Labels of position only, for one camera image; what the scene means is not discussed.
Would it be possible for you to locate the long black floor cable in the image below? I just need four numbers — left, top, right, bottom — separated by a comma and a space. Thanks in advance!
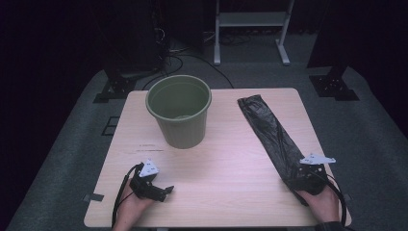
169, 53, 235, 90

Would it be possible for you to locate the person's right hand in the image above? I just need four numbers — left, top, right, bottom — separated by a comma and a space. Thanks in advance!
297, 187, 341, 223

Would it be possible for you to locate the tangled black cable bundle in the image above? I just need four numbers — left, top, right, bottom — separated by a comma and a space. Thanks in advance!
220, 33, 253, 46

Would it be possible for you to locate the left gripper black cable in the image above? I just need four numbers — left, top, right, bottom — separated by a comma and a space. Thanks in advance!
111, 163, 143, 229

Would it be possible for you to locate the black stand base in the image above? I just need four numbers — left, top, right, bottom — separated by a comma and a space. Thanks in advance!
92, 68, 138, 104
308, 65, 360, 102

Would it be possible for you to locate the person's left hand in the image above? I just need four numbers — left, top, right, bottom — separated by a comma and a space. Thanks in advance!
115, 181, 155, 227

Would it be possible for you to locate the green plastic trash bin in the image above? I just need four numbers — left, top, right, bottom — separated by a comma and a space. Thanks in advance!
144, 74, 213, 150

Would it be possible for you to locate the black plastic trash bag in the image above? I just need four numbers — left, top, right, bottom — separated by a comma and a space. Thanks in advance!
237, 94, 311, 206

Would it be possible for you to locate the white metal stand frame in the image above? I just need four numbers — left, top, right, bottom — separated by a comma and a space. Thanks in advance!
214, 0, 295, 66

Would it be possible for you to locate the looped black floor cable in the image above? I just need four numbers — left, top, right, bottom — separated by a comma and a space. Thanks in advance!
141, 55, 185, 90

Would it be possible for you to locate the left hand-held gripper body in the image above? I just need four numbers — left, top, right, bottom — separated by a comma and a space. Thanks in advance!
129, 158, 166, 202

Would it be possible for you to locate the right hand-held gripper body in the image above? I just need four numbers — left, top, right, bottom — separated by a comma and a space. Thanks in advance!
290, 153, 337, 196

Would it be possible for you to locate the grey tape strip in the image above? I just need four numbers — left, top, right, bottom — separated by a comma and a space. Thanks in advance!
82, 192, 105, 204

